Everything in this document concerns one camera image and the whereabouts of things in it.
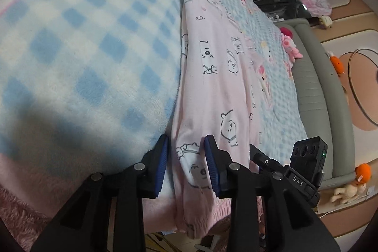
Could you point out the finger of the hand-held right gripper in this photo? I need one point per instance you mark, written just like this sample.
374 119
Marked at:
265 162

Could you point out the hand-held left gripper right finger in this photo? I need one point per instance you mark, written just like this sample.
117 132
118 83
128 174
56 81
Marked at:
211 169

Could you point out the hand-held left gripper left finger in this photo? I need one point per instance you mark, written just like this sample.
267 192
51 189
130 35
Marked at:
162 166

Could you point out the pink printed pajama pants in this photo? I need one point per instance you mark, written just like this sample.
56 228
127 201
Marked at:
212 92

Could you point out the beige plush toy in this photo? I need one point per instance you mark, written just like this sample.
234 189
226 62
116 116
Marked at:
348 192

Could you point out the round orange plush toy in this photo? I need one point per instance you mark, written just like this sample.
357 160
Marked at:
363 172

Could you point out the pink plush toy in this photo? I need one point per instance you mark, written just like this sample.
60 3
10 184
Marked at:
291 46

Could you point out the magenta plush toy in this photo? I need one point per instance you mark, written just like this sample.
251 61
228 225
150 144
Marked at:
286 31

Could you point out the white and yellow plush toy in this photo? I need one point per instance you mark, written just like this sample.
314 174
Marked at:
324 21

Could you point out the blue checked printed blanket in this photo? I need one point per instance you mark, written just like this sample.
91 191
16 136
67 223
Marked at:
73 48

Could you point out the pink fuzzy clothing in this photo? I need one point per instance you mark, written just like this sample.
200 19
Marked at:
20 216

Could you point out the pink printed cloth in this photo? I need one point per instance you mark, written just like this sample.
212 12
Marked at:
311 1

